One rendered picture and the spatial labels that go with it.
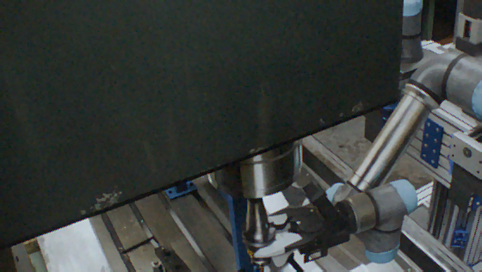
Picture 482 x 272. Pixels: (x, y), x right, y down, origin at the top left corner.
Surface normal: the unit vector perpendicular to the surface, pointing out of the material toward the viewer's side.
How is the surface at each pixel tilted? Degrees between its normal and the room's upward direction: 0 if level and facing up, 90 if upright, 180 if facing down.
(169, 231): 0
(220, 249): 0
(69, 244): 25
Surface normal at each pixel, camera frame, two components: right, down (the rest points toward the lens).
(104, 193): 0.46, 0.46
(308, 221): -0.07, -0.83
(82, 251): 0.11, -0.55
